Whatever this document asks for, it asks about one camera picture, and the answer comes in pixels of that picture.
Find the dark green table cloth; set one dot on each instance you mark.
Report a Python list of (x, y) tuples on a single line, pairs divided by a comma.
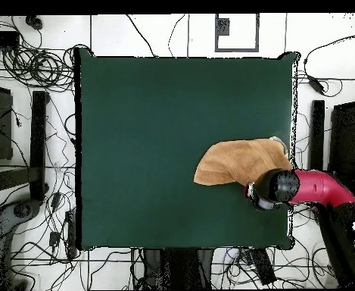
[(134, 121)]

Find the black power adapter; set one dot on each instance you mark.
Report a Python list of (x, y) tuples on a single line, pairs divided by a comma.
[(315, 84)]

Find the tan terry towel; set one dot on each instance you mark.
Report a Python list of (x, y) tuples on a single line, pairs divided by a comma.
[(240, 160)]

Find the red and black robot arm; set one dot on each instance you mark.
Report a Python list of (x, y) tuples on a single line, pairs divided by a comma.
[(322, 188)]

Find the black flat box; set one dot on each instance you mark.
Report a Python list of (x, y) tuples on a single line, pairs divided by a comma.
[(1, 39)]

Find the grey square floor frame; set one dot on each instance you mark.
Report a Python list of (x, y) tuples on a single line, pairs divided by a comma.
[(237, 49)]

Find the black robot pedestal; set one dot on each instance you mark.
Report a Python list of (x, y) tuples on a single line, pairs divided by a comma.
[(180, 269)]

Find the small black floor object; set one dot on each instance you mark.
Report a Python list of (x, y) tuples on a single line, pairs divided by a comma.
[(34, 22)]

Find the grey caster leg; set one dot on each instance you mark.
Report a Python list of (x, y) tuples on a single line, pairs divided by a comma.
[(1, 224)]

